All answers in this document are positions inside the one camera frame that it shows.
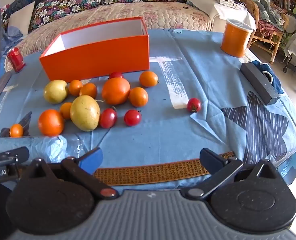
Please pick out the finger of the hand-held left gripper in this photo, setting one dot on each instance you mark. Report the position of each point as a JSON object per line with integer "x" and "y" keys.
{"x": 10, "y": 156}

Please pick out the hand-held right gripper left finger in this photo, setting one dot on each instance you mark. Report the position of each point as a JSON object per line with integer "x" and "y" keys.
{"x": 91, "y": 158}

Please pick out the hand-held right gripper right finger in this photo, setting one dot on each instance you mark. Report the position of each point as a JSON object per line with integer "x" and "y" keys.
{"x": 209, "y": 158}

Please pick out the small orange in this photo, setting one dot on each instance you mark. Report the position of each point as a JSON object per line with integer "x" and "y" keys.
{"x": 138, "y": 96}
{"x": 88, "y": 90}
{"x": 148, "y": 79}
{"x": 16, "y": 130}
{"x": 75, "y": 87}
{"x": 66, "y": 110}

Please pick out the large orange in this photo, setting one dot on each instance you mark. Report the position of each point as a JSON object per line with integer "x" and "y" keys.
{"x": 50, "y": 122}
{"x": 116, "y": 91}

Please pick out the red cherry tomato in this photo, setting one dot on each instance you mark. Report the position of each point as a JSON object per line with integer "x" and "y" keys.
{"x": 132, "y": 117}
{"x": 194, "y": 105}
{"x": 108, "y": 118}
{"x": 116, "y": 75}

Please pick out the small yellow lemon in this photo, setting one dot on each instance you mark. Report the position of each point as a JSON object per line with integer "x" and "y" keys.
{"x": 55, "y": 91}

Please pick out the orange cardboard box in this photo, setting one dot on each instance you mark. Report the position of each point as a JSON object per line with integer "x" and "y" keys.
{"x": 95, "y": 57}

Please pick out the large yellow lemon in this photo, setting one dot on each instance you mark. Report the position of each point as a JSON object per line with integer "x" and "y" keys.
{"x": 85, "y": 113}

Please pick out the brown woven mat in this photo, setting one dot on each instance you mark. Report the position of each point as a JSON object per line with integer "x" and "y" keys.
{"x": 150, "y": 173}

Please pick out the blue star print tablecloth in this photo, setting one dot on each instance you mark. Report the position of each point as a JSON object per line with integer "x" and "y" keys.
{"x": 150, "y": 135}

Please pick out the dark grey long box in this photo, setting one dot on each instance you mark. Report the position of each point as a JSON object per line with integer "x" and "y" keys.
{"x": 259, "y": 83}

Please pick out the red soda can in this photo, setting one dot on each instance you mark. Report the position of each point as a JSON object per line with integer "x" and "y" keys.
{"x": 16, "y": 58}

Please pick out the dark blue cloth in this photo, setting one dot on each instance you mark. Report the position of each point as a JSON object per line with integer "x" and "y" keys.
{"x": 275, "y": 80}

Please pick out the large blue plastic bag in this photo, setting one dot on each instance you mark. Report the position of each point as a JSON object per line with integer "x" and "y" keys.
{"x": 11, "y": 36}

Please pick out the orange canister with white lid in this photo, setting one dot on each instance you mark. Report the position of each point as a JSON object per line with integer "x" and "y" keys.
{"x": 235, "y": 40}

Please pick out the wicker chair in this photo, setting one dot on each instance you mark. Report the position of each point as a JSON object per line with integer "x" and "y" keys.
{"x": 268, "y": 42}

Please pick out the white pillow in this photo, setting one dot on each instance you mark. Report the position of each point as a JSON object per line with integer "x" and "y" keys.
{"x": 22, "y": 18}

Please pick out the white cloth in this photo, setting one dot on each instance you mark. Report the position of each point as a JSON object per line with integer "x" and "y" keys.
{"x": 220, "y": 12}

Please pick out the beige quilted sofa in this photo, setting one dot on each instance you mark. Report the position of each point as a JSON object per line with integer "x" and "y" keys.
{"x": 138, "y": 13}

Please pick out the dark blue cushion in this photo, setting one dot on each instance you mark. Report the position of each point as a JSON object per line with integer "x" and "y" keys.
{"x": 22, "y": 0}

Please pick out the pile of clothes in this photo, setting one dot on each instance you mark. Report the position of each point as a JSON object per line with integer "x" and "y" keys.
{"x": 265, "y": 7}

